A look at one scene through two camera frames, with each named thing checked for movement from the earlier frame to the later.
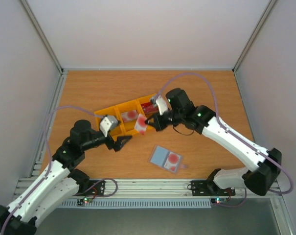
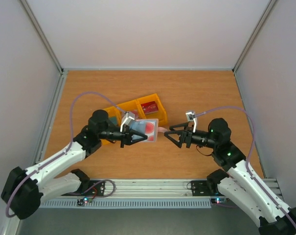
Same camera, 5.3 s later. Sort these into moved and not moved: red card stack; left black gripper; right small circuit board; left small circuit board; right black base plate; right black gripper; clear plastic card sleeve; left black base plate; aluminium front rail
Moved: clear plastic card sleeve; left black gripper; right black gripper
Not moved: right black base plate; aluminium front rail; left small circuit board; left black base plate; red card stack; right small circuit board
